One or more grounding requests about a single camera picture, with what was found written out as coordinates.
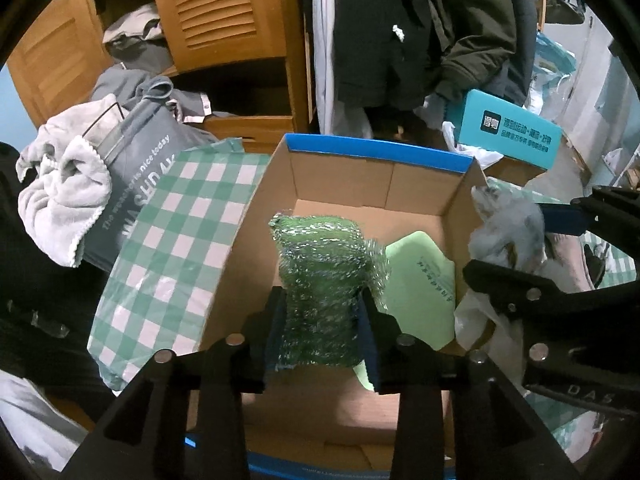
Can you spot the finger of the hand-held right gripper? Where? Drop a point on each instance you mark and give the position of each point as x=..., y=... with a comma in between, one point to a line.
x=550, y=305
x=562, y=219

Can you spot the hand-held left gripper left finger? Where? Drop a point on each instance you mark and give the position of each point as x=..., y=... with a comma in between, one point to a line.
x=275, y=330

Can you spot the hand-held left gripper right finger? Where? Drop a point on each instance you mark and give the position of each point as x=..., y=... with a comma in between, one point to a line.
x=372, y=340

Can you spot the white cloth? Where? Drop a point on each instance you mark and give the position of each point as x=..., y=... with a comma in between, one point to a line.
x=505, y=230
x=35, y=420

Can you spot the green bubble wrap pouch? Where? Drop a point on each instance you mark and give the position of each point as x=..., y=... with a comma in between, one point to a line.
x=325, y=280

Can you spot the light green foam pouch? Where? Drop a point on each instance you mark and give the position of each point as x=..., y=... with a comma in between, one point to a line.
x=420, y=285

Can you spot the blue cardboard box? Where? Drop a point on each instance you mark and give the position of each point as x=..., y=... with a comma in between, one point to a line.
x=350, y=170

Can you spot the brown cardboard box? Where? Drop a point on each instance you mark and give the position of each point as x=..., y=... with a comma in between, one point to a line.
x=515, y=175

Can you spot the teal shoebox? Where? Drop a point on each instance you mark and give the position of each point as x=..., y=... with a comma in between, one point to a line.
x=510, y=130

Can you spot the white plastic shopping bag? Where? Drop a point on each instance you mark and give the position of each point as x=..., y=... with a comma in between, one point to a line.
x=480, y=152

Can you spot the green checkered tablecloth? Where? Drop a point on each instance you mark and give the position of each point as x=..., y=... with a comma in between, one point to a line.
x=175, y=240

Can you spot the blue clear plastic bag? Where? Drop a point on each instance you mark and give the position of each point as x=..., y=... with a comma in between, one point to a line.
x=555, y=60

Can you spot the navy hanging coat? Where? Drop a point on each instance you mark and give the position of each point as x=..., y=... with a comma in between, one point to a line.
x=525, y=35

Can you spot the olive hanging jacket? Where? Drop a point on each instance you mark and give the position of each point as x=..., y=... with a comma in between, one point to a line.
x=480, y=35

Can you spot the grey tote bag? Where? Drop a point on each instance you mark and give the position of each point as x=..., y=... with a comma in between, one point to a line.
x=140, y=160

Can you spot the black jacket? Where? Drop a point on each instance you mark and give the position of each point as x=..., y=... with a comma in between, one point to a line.
x=40, y=285

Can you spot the black hanging coat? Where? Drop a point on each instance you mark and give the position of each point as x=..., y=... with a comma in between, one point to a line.
x=385, y=50

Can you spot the white towel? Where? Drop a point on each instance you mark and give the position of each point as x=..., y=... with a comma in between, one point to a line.
x=60, y=200

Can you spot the grey hoodie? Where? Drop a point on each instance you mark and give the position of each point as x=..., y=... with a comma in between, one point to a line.
x=125, y=85

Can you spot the wooden louvered wardrobe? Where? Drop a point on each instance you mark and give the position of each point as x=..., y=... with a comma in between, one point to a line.
x=225, y=10

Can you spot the grey clothes pile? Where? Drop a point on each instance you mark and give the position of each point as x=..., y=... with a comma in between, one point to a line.
x=135, y=35

